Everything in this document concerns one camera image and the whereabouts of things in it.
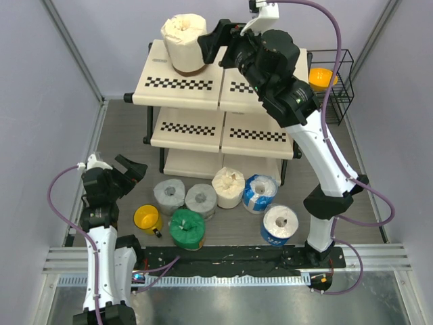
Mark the right grey paper roll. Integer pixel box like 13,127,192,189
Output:
185,183,217,221

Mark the yellow bowl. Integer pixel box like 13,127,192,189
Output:
309,68,338,91

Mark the white slotted cable duct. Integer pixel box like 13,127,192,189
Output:
57,273,311,288

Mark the blue roll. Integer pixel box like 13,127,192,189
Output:
242,174,278,214
260,204,299,246

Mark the blue wrapped roll front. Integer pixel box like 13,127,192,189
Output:
260,204,299,246

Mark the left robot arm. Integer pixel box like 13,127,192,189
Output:
72,153,147,324

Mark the cream roll with brown band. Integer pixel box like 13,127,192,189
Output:
160,14,207,74

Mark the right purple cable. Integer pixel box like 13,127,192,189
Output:
265,0,396,296

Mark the left grey paper roll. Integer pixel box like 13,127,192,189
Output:
153,179,185,216

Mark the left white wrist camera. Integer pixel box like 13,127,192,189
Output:
76,152,113,173

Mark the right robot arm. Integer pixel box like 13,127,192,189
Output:
198,19,369,267

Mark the grey paper roll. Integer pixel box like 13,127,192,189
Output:
153,179,185,216
185,183,217,221

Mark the cream paper roll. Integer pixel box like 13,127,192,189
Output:
212,167,246,209

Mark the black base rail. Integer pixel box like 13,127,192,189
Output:
137,245,346,278

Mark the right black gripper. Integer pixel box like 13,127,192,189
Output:
196,20,269,99

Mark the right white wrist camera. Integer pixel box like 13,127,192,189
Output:
240,0,279,36

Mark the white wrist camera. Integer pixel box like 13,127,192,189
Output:
240,0,279,36
76,152,113,173

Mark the cream three-tier checkered shelf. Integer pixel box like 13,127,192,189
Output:
123,40,302,184

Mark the green wrapped paper roll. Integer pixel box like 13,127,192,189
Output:
169,209,206,251

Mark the black wire basket rack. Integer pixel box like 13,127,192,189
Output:
307,49,355,124

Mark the yellow cup with handle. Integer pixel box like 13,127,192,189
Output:
133,204,164,238

